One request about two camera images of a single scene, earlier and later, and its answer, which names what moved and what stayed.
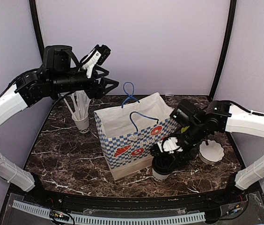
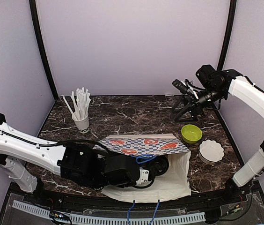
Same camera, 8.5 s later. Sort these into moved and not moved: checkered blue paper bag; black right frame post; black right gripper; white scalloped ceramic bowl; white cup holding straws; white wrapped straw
Moved: black right gripper; checkered blue paper bag
Not moved: white scalloped ceramic bowl; white cup holding straws; black right frame post; white wrapped straw
